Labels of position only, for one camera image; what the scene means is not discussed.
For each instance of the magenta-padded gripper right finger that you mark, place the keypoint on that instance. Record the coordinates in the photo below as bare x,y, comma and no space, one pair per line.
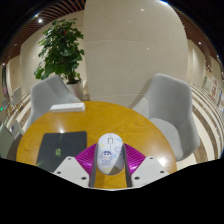
150,168

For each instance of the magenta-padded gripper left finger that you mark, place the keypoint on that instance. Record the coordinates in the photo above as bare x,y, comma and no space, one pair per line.
70,168

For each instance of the white cartoon-print computer mouse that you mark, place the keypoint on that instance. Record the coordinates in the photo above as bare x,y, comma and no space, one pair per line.
109,153

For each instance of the black mouse pad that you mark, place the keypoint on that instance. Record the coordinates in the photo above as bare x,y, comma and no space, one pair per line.
61,146

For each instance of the grey upholstered armchair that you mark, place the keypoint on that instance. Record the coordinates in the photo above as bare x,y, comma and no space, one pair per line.
46,96
170,106

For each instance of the grey-green chair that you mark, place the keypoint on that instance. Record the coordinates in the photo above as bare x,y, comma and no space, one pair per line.
6,140

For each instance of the white plant pot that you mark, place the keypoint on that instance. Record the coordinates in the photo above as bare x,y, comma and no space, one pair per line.
75,90

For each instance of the small grey chair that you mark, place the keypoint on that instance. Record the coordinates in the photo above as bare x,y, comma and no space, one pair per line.
16,96

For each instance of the green leafy potted plant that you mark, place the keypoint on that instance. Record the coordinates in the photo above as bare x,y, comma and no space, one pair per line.
60,50

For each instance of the row of wall posters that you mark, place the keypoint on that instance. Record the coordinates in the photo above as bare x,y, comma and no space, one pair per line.
213,88

